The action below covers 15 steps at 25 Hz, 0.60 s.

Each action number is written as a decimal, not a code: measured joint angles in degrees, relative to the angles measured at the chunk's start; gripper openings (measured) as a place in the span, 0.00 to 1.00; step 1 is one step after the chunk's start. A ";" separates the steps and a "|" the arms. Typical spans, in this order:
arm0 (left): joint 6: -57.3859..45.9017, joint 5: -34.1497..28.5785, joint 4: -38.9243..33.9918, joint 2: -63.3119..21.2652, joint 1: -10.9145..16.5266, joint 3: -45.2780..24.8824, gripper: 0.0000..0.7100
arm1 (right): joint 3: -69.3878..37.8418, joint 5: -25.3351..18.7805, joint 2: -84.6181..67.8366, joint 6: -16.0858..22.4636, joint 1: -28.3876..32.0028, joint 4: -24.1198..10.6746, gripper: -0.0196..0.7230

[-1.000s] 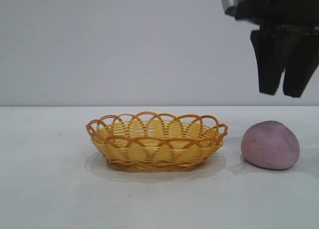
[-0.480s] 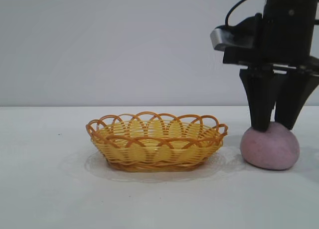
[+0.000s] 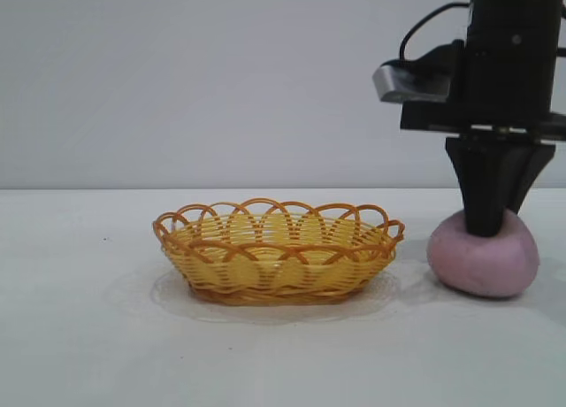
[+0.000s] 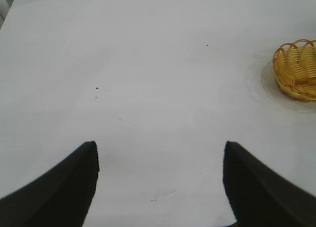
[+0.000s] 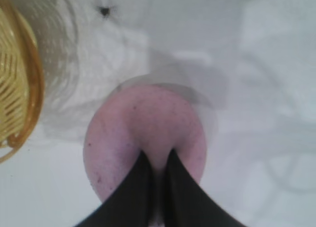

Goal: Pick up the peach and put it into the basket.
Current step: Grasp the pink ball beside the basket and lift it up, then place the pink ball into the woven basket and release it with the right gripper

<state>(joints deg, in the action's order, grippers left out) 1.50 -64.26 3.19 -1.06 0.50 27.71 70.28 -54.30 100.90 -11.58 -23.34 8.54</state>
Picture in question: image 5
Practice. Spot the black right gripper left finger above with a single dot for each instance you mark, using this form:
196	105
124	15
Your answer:
128	202

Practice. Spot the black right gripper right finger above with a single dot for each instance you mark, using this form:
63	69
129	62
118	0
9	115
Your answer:
190	202

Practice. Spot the yellow woven wicker basket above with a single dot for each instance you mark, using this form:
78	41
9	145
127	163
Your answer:
14	93

